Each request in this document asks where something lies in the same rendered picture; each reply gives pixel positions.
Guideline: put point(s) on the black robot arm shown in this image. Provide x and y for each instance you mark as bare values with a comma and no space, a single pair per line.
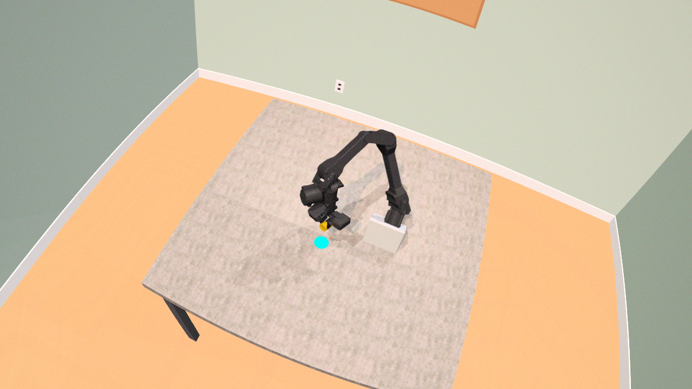
331,169

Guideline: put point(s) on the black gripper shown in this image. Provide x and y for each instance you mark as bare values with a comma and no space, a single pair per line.
339,221

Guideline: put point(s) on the cyan circle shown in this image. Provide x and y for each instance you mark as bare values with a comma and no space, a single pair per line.
321,242

